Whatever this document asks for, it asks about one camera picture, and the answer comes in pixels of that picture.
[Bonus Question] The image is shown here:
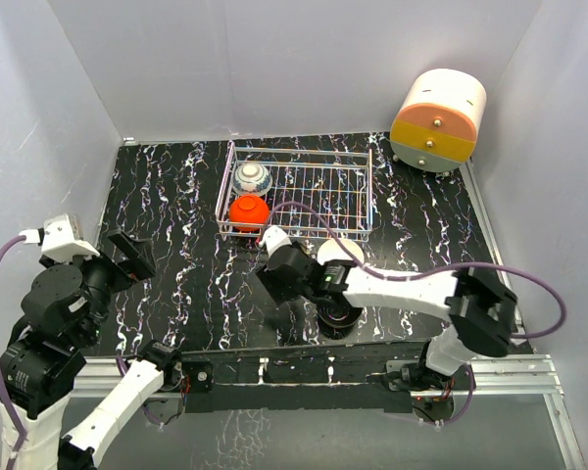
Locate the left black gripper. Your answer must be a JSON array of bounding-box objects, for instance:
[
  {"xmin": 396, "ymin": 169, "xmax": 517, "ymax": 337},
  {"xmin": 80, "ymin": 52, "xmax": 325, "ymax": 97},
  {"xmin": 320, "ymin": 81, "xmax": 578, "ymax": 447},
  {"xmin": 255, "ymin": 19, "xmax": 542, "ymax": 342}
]
[{"xmin": 44, "ymin": 227, "xmax": 155, "ymax": 344}]

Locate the orange bowl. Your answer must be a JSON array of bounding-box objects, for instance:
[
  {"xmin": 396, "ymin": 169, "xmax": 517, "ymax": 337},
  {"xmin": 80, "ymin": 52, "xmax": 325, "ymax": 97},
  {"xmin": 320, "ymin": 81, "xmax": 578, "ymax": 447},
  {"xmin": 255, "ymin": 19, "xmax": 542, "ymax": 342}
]
[{"xmin": 229, "ymin": 194, "xmax": 270, "ymax": 233}]

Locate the blue floral white bowl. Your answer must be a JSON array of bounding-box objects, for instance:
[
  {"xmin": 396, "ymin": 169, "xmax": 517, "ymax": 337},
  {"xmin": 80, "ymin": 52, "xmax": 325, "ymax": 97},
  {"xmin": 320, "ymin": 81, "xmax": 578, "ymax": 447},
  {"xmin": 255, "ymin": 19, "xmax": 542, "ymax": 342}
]
[{"xmin": 232, "ymin": 163, "xmax": 272, "ymax": 197}]

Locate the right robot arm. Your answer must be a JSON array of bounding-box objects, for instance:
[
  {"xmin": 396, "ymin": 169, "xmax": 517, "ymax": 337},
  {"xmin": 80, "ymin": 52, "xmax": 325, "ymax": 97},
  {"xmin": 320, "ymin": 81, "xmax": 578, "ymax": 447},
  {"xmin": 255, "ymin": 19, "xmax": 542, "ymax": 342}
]
[{"xmin": 256, "ymin": 243, "xmax": 517, "ymax": 391}]

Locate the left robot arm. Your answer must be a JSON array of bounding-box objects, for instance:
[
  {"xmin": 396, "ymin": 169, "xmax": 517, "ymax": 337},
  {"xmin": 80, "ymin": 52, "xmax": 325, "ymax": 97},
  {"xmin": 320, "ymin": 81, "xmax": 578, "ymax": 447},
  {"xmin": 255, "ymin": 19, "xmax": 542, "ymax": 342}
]
[{"xmin": 0, "ymin": 220, "xmax": 183, "ymax": 469}]

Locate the black glossy bowl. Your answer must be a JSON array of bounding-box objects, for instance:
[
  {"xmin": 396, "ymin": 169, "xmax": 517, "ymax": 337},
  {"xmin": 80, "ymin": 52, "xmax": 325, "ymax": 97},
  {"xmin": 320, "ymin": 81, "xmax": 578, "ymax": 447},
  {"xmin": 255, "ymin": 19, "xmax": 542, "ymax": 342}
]
[{"xmin": 317, "ymin": 305, "xmax": 363, "ymax": 329}]

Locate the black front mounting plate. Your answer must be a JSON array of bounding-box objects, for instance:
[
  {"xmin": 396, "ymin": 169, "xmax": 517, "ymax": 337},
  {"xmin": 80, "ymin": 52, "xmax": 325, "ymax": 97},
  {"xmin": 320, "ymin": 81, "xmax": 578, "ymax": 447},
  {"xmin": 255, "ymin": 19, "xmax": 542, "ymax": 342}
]
[{"xmin": 180, "ymin": 354, "xmax": 476, "ymax": 415}]

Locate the pastel round drawer cabinet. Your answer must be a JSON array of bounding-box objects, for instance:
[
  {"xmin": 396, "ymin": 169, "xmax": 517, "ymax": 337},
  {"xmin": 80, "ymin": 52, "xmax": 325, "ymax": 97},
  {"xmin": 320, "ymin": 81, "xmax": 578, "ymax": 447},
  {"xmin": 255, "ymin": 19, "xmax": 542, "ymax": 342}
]
[{"xmin": 389, "ymin": 69, "xmax": 487, "ymax": 173}]

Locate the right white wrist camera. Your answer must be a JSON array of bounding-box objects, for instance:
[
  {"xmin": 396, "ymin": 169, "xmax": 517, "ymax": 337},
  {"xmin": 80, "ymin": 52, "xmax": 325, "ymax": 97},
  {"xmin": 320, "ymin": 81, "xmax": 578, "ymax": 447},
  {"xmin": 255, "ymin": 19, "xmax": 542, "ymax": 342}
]
[{"xmin": 259, "ymin": 225, "xmax": 292, "ymax": 257}]

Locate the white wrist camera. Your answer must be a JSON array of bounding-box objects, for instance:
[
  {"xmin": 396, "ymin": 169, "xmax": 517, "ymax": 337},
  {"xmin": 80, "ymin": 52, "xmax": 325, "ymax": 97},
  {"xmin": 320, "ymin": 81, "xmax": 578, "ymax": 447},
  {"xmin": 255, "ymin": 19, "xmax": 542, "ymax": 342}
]
[
  {"xmin": 259, "ymin": 225, "xmax": 292, "ymax": 257},
  {"xmin": 19, "ymin": 213, "xmax": 100, "ymax": 263}
]

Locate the white wire dish rack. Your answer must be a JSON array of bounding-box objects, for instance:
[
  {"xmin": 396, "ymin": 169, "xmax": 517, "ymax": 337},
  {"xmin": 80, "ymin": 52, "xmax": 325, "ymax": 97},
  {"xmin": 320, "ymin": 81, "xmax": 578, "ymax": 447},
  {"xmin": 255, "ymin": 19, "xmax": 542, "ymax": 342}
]
[{"xmin": 215, "ymin": 143, "xmax": 373, "ymax": 242}]

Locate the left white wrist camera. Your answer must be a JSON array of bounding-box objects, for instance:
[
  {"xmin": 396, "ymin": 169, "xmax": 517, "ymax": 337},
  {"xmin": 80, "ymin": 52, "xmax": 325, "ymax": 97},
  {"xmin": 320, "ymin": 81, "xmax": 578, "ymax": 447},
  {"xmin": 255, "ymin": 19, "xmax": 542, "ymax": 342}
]
[{"xmin": 19, "ymin": 213, "xmax": 100, "ymax": 263}]

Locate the aluminium frame rail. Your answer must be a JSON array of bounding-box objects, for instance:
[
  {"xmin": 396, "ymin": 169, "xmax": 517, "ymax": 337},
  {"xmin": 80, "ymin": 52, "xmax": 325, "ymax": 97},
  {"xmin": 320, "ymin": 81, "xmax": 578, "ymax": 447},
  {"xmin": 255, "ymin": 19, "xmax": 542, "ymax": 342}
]
[{"xmin": 73, "ymin": 161, "xmax": 587, "ymax": 470}]

